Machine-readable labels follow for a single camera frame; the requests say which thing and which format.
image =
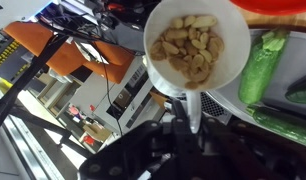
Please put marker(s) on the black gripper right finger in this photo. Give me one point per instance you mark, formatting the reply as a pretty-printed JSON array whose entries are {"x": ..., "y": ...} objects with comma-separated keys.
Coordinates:
[{"x": 253, "y": 153}]

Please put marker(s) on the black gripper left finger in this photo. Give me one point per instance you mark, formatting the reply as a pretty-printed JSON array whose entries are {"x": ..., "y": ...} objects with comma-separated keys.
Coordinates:
[{"x": 143, "y": 150}]

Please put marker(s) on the white plastic mug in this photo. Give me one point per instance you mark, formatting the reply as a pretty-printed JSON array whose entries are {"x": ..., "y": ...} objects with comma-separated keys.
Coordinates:
[{"x": 233, "y": 50}]

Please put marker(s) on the peanuts pile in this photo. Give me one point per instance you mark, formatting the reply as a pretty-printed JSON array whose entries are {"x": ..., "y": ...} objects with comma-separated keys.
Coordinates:
[{"x": 186, "y": 50}]

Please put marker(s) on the white labelled box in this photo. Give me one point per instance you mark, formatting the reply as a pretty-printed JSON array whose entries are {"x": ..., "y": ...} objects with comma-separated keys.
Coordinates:
[{"x": 139, "y": 86}]

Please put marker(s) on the small green cucumber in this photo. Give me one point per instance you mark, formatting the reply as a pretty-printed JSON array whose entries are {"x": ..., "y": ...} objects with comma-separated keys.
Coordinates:
[{"x": 303, "y": 93}]

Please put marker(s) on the grey round tray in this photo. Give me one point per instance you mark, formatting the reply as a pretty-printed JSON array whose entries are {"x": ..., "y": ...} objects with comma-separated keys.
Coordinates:
[{"x": 299, "y": 56}]

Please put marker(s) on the black tripod leg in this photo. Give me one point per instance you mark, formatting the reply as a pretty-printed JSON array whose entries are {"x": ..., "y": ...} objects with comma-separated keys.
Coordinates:
[{"x": 29, "y": 76}]

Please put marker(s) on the orange cushioned seat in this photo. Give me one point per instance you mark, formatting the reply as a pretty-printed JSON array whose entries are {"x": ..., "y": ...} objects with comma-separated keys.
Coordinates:
[{"x": 36, "y": 43}]

